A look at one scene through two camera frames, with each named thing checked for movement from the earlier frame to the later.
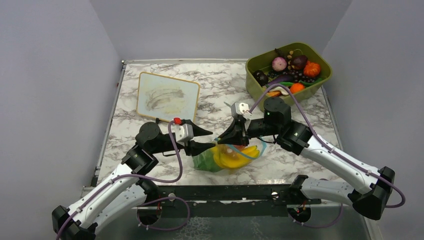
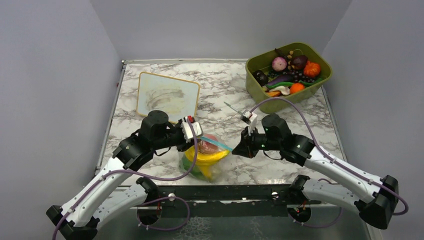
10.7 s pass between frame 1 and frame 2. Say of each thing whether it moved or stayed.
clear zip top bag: moved
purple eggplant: stayed
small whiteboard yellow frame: stayed
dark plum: stayed
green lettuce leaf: moved
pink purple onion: stayed
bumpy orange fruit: stayed
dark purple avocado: stayed
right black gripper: moved
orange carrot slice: stayed
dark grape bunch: stayed
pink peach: moved
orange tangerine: stayed
